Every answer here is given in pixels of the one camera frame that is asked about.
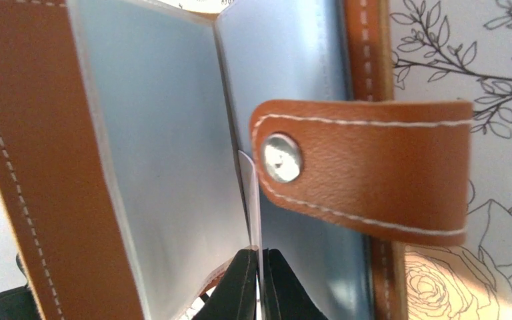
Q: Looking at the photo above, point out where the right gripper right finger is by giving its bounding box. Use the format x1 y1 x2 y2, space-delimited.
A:
262 249 327 320

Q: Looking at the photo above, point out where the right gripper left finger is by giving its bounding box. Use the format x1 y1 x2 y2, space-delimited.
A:
193 249 257 320

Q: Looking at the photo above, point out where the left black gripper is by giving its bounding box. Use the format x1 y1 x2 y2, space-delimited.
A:
0 253 41 320

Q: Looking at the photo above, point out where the brown leather card holder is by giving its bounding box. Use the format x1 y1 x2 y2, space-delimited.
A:
0 1 472 319

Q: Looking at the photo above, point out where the floral patterned table mat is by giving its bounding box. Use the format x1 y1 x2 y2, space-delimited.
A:
390 1 512 319

